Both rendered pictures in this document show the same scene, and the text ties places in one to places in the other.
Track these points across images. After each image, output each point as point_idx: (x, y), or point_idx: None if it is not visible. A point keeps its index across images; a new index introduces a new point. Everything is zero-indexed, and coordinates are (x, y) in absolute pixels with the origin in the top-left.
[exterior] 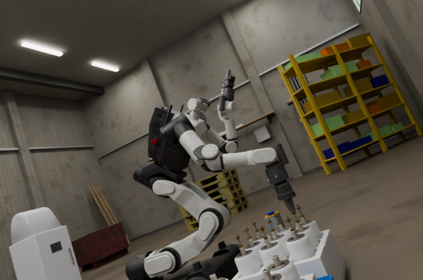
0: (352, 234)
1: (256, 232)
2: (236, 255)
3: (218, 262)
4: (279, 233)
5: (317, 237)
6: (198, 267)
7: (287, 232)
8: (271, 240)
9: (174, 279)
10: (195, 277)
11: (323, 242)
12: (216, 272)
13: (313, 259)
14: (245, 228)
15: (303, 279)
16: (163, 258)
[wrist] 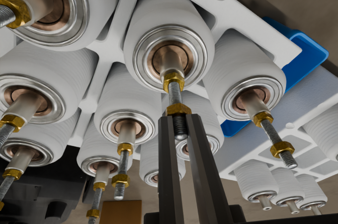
0: None
1: (20, 173)
2: (156, 185)
3: (16, 182)
4: (64, 114)
5: None
6: (63, 207)
7: (70, 85)
8: (146, 140)
9: (8, 211)
10: (90, 199)
11: None
12: (56, 176)
13: (288, 62)
14: (95, 221)
15: (336, 102)
16: None
